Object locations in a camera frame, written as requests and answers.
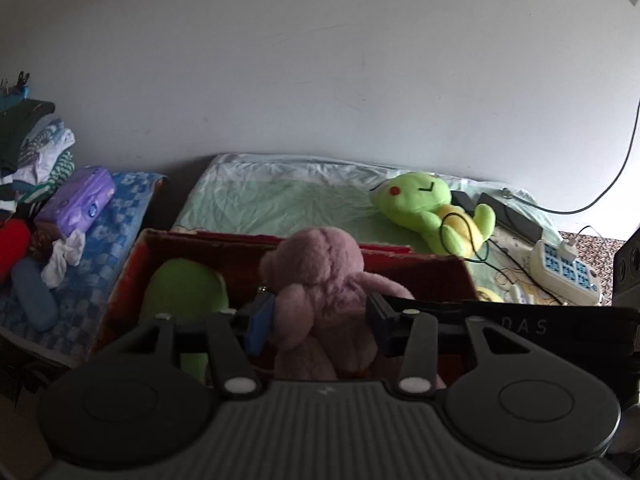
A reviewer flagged thin black cable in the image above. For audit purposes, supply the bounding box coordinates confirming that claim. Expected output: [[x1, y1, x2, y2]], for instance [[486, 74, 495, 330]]
[[439, 211, 532, 281]]

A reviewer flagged green frog plush on bed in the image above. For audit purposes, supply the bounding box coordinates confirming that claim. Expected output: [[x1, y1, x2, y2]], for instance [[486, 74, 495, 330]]
[[370, 171, 497, 256]]

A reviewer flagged black power adapter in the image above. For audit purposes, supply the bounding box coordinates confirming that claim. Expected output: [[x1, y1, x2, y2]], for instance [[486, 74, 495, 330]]
[[452, 191, 543, 241]]

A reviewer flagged green bed sheet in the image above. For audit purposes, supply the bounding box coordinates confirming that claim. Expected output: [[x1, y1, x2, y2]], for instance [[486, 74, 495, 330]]
[[170, 154, 561, 306]]

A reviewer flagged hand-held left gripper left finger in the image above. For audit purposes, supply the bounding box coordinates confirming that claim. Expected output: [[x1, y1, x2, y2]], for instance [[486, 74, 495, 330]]
[[112, 292, 278, 398]]

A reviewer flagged crumpled white tissue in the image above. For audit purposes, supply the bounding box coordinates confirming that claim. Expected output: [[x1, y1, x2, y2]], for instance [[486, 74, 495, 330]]
[[41, 230, 87, 288]]

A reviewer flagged pile of folded clothes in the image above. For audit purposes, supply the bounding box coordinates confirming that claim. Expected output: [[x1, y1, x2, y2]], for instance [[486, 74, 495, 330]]
[[0, 100, 76, 221]]

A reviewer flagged white power strip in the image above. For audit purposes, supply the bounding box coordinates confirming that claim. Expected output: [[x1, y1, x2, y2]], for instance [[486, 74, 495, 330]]
[[529, 240, 601, 306]]

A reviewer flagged blue checkered towel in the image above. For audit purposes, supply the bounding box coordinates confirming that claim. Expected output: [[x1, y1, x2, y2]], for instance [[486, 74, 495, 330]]
[[0, 172, 168, 361]]

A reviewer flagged red pouch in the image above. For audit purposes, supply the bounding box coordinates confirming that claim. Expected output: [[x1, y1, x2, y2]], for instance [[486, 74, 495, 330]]
[[0, 219, 32, 286]]

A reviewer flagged pink teddy bear plush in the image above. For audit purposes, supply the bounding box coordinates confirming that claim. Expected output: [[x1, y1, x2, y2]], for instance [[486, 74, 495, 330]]
[[259, 226, 446, 391]]

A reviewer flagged plain green plush toy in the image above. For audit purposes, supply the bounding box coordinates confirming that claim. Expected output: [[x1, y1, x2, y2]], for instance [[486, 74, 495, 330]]
[[139, 258, 230, 386]]

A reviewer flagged brown patterned mat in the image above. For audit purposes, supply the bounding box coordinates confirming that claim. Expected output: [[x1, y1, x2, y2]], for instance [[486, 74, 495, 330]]
[[557, 230, 631, 306]]

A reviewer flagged thick grey cable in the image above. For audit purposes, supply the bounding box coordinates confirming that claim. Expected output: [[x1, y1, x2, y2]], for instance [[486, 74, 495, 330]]
[[502, 100, 640, 216]]

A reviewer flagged blue glasses case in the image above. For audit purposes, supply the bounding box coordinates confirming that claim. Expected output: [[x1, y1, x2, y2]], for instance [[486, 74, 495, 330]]
[[11, 258, 60, 332]]

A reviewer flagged teal clip hanger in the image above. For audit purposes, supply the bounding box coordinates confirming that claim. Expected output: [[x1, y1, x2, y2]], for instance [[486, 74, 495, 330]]
[[0, 71, 32, 101]]

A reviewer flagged purple tissue pack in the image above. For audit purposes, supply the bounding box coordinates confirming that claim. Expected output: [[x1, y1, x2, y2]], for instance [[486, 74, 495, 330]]
[[34, 166, 117, 238]]

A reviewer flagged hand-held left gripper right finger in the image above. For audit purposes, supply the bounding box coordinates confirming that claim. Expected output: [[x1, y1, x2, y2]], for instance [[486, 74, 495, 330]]
[[366, 292, 547, 397]]

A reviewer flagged small brown object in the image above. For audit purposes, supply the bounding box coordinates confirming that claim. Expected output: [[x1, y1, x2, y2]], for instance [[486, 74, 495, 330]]
[[29, 227, 63, 261]]

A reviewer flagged red cardboard box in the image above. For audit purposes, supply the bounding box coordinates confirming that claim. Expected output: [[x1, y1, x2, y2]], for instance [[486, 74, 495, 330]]
[[95, 228, 481, 376]]

